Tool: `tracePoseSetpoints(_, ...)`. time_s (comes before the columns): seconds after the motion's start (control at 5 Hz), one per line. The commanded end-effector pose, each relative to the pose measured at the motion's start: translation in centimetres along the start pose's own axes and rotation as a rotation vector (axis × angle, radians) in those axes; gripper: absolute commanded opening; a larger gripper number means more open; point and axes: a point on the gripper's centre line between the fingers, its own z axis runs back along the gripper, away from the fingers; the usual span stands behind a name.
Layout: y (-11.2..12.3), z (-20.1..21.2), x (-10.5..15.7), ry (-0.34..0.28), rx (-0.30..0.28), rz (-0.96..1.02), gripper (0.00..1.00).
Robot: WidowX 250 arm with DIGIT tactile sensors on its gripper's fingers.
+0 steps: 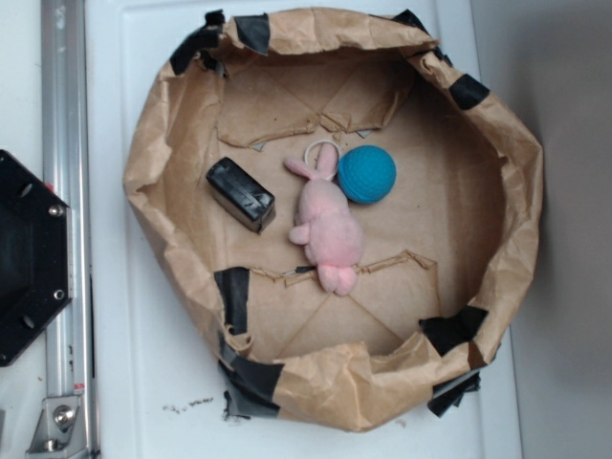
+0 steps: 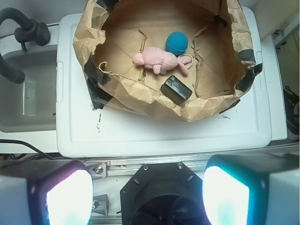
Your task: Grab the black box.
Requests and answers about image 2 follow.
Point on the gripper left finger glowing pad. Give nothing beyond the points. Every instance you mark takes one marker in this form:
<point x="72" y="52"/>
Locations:
<point x="45" y="192"/>

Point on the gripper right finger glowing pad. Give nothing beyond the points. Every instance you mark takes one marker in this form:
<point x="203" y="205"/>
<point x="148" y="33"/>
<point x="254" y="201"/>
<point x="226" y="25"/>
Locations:
<point x="252" y="189"/>

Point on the black box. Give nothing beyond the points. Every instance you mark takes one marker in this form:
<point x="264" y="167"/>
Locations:
<point x="176" y="90"/>

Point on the white plastic bin lid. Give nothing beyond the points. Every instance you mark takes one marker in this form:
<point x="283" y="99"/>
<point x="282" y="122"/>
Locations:
<point x="85" y="132"/>

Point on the grey sink basin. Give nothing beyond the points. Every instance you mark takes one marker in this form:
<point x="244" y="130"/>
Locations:
<point x="30" y="106"/>

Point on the pink plush toy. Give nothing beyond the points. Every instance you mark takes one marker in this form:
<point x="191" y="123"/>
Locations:
<point x="161" y="61"/>

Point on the blue textured ball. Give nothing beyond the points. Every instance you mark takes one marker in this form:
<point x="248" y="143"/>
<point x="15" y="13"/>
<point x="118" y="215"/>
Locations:
<point x="176" y="43"/>

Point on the brown paper bag tray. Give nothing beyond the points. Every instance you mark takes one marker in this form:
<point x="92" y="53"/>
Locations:
<point x="111" y="32"/>

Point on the aluminium rail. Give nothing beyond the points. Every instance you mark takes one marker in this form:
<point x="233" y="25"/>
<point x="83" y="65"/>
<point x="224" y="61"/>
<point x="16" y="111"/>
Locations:
<point x="123" y="166"/>

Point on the black octagonal mount plate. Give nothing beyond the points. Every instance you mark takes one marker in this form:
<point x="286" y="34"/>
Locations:
<point x="163" y="194"/>

